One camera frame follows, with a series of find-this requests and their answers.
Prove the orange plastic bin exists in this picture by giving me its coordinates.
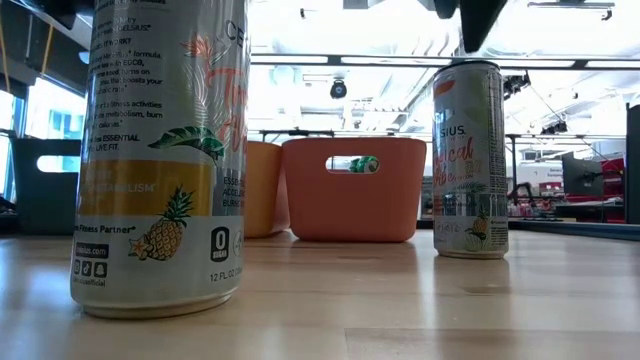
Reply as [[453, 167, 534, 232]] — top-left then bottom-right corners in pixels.
[[281, 136, 429, 244]]

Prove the distant black rig frame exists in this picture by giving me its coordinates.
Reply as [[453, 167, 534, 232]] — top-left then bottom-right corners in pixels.
[[504, 132, 576, 207], [259, 128, 336, 144]]

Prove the black monitor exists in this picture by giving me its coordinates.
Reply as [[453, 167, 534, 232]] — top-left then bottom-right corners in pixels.
[[561, 151, 605, 200]]

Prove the tall white Celsius can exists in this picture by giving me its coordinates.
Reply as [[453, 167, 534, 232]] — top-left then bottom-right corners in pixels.
[[432, 60, 510, 260], [69, 0, 251, 320]]

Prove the teal plastic bin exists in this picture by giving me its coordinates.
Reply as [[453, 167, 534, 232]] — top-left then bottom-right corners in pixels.
[[8, 137, 82, 236]]

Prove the green Sprite can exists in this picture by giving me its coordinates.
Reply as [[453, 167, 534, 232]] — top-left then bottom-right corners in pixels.
[[348, 155, 380, 175]]

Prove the red cabinet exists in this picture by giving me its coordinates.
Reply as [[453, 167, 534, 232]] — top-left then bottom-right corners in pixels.
[[599, 157, 626, 224]]

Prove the distant black fixture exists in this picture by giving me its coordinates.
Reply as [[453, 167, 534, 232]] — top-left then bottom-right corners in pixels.
[[539, 119, 570, 136], [503, 71, 532, 100]]

